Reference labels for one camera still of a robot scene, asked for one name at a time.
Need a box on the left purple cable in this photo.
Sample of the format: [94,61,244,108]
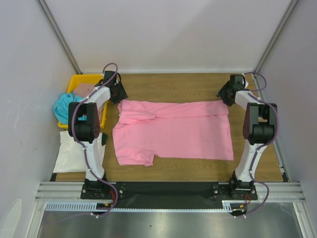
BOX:
[55,63,122,222]

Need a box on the pink t shirt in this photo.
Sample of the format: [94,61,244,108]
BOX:
[112,100,234,167]

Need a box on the yellow plastic bin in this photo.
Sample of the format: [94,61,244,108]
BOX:
[57,74,110,129]

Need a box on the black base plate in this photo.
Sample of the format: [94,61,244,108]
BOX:
[81,180,260,209]

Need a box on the dark green folded shirt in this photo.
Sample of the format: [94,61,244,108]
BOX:
[101,133,108,146]

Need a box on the grey slotted cable duct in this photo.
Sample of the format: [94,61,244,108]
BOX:
[46,201,246,213]

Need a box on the mauve t shirt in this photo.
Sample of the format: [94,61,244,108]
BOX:
[73,83,95,98]

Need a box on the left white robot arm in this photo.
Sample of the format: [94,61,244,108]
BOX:
[68,70,127,200]

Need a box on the turquoise t shirt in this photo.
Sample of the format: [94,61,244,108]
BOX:
[53,92,83,124]

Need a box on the folded white t shirt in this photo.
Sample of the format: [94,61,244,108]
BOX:
[53,131,105,173]

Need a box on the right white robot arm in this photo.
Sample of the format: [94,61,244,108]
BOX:
[216,74,279,200]

